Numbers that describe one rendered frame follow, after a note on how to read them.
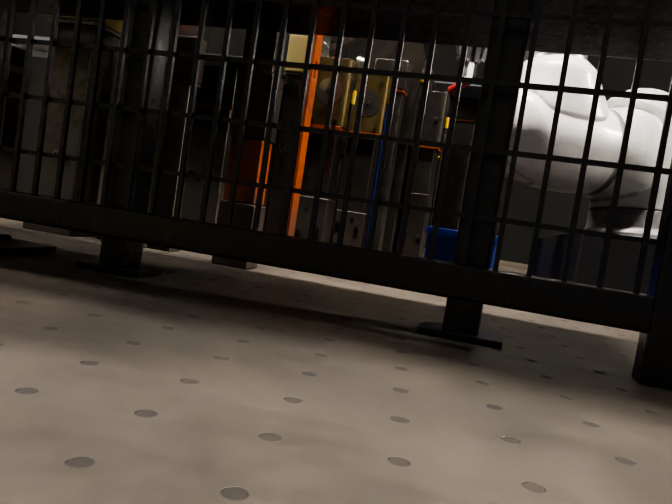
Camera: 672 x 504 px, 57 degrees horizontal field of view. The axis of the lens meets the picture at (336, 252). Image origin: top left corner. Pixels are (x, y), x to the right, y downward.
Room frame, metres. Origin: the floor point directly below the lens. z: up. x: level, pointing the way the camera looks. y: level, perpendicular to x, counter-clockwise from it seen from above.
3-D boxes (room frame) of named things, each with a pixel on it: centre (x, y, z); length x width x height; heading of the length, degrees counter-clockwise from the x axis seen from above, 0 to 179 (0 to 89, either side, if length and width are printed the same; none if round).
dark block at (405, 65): (1.33, -0.06, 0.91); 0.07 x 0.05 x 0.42; 75
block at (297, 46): (1.04, 0.11, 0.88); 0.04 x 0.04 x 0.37; 75
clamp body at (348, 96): (1.10, 0.03, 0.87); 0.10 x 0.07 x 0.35; 75
